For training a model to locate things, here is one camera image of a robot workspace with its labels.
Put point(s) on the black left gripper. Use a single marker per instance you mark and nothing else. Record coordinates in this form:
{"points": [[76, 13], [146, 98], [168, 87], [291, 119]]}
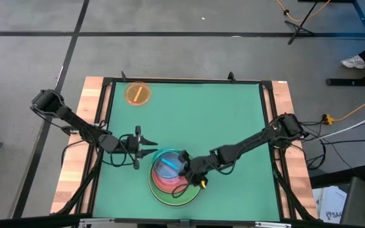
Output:
{"points": [[133, 145]]}

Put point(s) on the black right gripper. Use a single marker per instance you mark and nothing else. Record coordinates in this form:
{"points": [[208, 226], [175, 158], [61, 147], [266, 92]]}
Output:
{"points": [[196, 168]]}

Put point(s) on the small clear blue plate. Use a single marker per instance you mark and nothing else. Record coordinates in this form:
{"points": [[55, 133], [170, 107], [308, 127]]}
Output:
{"points": [[166, 166]]}

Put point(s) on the large salmon orange plate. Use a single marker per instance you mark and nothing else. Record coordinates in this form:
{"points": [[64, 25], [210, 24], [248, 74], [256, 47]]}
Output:
{"points": [[166, 187]]}

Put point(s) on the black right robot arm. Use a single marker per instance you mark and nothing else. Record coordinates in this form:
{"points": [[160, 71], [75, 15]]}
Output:
{"points": [[249, 142]]}

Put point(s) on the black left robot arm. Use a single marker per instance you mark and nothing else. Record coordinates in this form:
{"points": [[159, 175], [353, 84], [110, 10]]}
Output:
{"points": [[74, 122]]}

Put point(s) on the small clear orange plate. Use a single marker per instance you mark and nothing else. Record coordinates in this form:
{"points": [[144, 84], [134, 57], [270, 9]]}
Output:
{"points": [[137, 93]]}

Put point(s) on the white printed box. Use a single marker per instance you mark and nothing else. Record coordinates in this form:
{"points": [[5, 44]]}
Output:
{"points": [[331, 206]]}

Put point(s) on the black tripod stand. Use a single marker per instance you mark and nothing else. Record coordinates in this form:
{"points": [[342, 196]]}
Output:
{"points": [[299, 30]]}

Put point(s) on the person's white shoe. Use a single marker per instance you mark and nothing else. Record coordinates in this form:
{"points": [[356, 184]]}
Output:
{"points": [[353, 62]]}

